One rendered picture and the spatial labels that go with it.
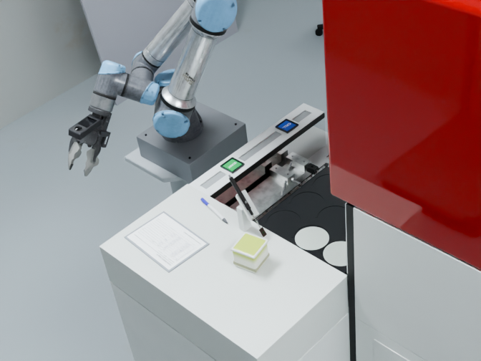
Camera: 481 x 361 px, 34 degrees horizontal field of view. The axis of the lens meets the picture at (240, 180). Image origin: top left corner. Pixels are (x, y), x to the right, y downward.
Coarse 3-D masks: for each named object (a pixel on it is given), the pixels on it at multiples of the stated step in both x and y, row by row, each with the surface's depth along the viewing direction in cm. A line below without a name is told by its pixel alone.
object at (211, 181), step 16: (304, 112) 266; (320, 112) 265; (272, 128) 261; (256, 144) 255; (272, 144) 254; (224, 160) 250; (240, 160) 249; (256, 160) 248; (208, 176) 245; (224, 176) 244; (208, 192) 239
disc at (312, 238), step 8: (304, 232) 229; (312, 232) 229; (320, 232) 228; (296, 240) 227; (304, 240) 227; (312, 240) 226; (320, 240) 226; (328, 240) 226; (304, 248) 224; (312, 248) 224; (320, 248) 223
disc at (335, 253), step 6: (330, 246) 224; (336, 246) 223; (342, 246) 223; (324, 252) 222; (330, 252) 222; (336, 252) 222; (342, 252) 221; (324, 258) 220; (330, 258) 220; (336, 258) 220; (342, 258) 220; (336, 264) 218; (342, 264) 218
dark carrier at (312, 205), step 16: (320, 176) 248; (304, 192) 243; (320, 192) 242; (288, 208) 238; (304, 208) 237; (320, 208) 237; (336, 208) 236; (272, 224) 233; (288, 224) 233; (304, 224) 232; (320, 224) 231; (336, 224) 230; (288, 240) 227; (336, 240) 225; (320, 256) 221
